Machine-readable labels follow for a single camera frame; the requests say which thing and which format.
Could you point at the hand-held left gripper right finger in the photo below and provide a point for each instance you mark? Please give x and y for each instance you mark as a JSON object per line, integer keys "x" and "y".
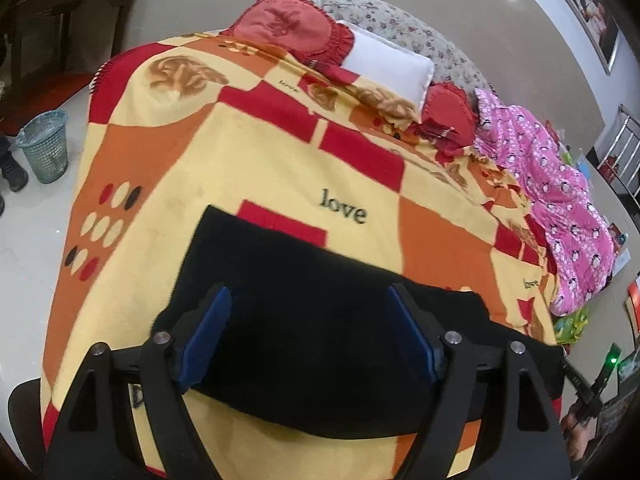
{"x": 412, "y": 335}

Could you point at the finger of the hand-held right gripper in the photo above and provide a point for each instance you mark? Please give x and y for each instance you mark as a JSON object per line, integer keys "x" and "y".
{"x": 577, "y": 379}

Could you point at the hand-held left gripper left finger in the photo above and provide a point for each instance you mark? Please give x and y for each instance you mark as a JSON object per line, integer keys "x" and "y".
{"x": 207, "y": 340}

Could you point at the black pants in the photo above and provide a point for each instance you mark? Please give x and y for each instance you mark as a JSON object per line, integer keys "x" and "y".
{"x": 325, "y": 320}

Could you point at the person's right hand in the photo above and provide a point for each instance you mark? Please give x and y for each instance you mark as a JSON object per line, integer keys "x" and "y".
{"x": 577, "y": 437}

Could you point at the green printed cloth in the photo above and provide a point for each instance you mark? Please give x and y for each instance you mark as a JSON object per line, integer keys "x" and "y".
{"x": 572, "y": 325}

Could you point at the printed orange yellow blanket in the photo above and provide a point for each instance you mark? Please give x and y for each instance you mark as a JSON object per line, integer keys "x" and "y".
{"x": 240, "y": 150}

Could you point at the pink printed quilt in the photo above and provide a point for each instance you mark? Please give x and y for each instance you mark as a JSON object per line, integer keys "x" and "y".
{"x": 550, "y": 175}

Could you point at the metal rack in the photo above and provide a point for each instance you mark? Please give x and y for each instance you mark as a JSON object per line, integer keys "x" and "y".
{"x": 622, "y": 150}

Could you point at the red ruffled heart pillow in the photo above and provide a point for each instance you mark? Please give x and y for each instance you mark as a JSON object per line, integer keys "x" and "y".
{"x": 447, "y": 110}

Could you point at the grey mesh waste basket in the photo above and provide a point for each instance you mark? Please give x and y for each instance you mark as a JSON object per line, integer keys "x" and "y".
{"x": 45, "y": 150}

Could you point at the white pillow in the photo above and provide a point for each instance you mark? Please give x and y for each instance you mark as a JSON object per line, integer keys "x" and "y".
{"x": 385, "y": 62}

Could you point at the red ruffled embroidered pillow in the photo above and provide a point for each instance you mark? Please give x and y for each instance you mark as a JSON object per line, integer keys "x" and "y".
{"x": 285, "y": 25}

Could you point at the dark wooden cabinet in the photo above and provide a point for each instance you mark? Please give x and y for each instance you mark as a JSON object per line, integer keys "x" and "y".
{"x": 50, "y": 25}

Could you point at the framed wall picture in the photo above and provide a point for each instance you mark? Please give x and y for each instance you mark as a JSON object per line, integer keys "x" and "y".
{"x": 595, "y": 15}

